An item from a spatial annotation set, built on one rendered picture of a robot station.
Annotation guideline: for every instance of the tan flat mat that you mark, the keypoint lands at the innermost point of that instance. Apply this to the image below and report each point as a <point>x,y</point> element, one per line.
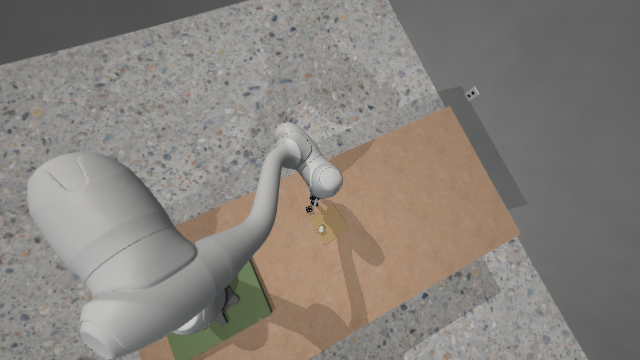
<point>332,222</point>

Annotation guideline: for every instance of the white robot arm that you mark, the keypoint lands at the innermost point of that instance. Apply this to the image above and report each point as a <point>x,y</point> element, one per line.
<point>146,278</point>

